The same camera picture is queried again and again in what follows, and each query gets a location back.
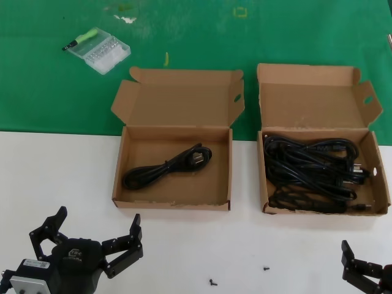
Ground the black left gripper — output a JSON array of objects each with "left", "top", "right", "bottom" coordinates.
[{"left": 15, "top": 206, "right": 145, "bottom": 294}]

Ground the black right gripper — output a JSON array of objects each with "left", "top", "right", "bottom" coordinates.
[{"left": 341, "top": 239, "right": 392, "bottom": 294}]

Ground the open brown cardboard box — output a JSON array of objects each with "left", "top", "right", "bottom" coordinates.
[
  {"left": 256, "top": 62, "right": 392, "bottom": 216},
  {"left": 110, "top": 66, "right": 246, "bottom": 213}
]

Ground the green felt mat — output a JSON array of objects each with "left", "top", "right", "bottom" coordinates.
[{"left": 0, "top": 0, "right": 392, "bottom": 143}]

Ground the clear plastic bit case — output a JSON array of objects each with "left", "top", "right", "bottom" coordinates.
[{"left": 67, "top": 34, "right": 132, "bottom": 75}]

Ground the white paper scrap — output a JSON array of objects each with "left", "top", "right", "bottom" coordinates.
[{"left": 113, "top": 13, "right": 138, "bottom": 25}]

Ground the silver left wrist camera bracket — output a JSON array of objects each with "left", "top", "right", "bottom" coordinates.
[{"left": 9, "top": 273, "right": 50, "bottom": 294}]

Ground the thin black cable small plug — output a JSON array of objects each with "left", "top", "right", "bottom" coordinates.
[{"left": 268, "top": 185, "right": 373, "bottom": 214}]

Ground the green handled screwdriver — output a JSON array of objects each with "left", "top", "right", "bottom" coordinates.
[{"left": 61, "top": 27, "right": 104, "bottom": 52}]

